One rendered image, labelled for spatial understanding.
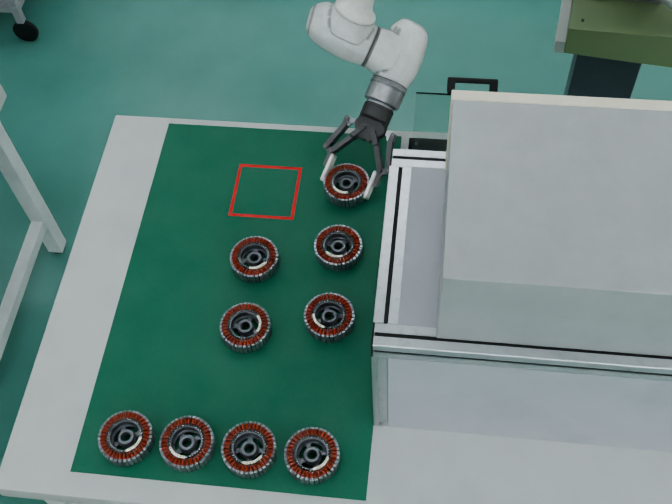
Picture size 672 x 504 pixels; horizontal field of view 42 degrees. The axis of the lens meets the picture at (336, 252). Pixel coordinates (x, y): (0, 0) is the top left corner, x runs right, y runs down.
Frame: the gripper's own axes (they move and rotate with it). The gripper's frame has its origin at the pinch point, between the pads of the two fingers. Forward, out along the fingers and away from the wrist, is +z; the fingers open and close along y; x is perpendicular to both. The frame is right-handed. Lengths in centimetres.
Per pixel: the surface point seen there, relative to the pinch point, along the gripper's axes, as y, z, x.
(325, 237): -3.4, 14.1, 8.9
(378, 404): -35, 40, 31
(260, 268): 5.6, 26.3, 16.2
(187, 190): 35.3, 17.2, 6.7
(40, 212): 103, 44, -36
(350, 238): -8.7, 12.0, 7.4
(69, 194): 117, 38, -68
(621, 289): -68, 2, 64
